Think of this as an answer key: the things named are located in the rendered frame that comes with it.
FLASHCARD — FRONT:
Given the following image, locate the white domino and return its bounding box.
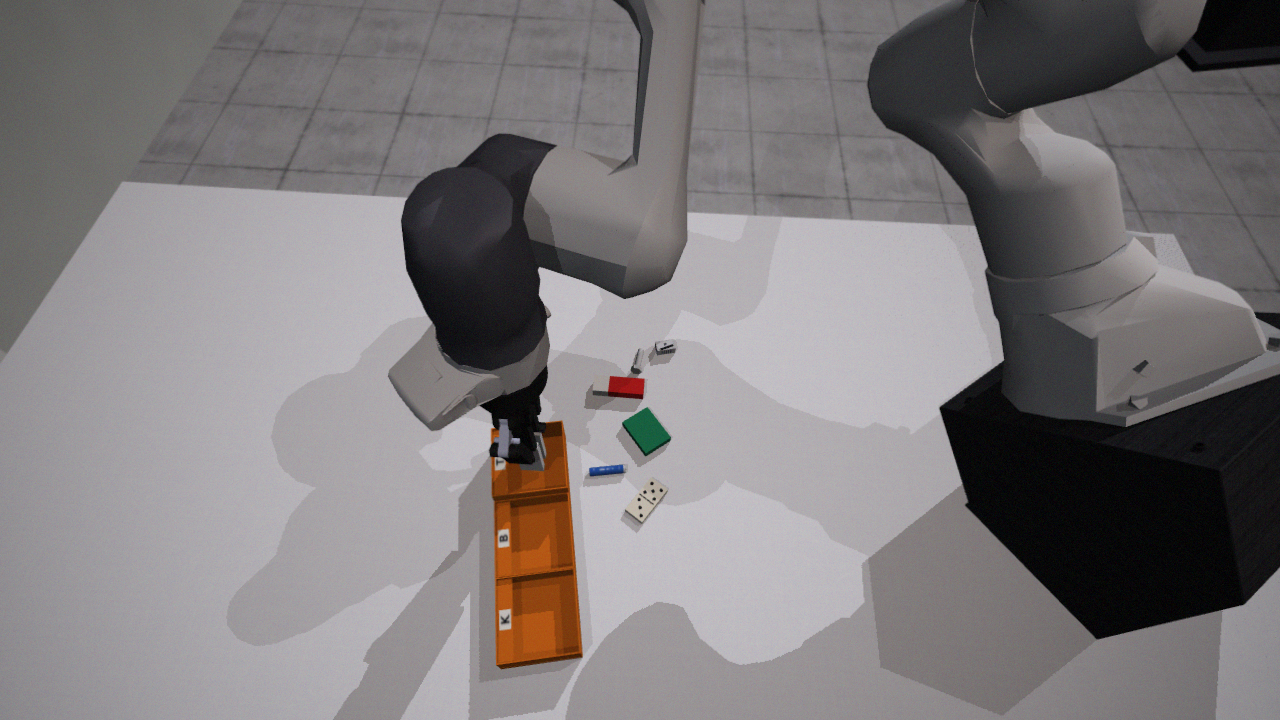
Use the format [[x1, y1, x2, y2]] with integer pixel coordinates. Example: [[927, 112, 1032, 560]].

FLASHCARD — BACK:
[[625, 478, 668, 524]]

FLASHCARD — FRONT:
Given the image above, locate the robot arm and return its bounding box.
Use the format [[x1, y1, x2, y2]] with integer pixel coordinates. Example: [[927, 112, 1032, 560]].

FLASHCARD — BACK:
[[388, 0, 1280, 430]]

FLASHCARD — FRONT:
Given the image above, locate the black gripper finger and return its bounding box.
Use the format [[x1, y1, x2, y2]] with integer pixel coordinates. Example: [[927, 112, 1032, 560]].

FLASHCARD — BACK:
[[531, 396, 547, 459], [489, 404, 545, 471]]

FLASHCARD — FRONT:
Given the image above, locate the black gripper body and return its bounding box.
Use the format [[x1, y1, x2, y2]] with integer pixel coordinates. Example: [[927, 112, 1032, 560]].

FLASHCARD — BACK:
[[480, 366, 548, 430]]

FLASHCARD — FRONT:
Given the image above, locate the orange three-compartment bin rack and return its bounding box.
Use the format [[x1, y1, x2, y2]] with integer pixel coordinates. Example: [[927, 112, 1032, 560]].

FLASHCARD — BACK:
[[492, 421, 582, 669]]

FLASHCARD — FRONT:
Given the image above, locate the red and white eraser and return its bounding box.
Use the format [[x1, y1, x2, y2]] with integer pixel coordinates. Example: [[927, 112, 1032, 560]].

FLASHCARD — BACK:
[[593, 375, 645, 398]]

